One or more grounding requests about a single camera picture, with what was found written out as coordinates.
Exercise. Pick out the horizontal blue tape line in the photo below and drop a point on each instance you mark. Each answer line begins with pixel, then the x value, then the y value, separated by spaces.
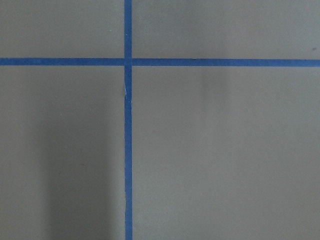
pixel 163 62

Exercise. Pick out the vertical blue tape line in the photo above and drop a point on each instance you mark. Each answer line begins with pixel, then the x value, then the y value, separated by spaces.
pixel 128 168

